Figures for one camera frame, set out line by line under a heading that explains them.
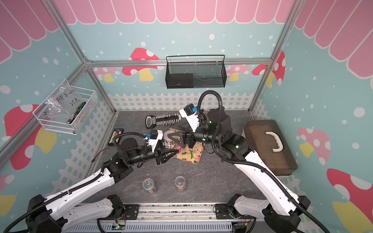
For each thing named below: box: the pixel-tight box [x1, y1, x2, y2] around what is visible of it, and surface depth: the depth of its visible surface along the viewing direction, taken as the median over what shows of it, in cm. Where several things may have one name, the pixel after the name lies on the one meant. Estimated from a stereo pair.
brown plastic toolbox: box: [243, 119, 298, 177], surface depth 79 cm
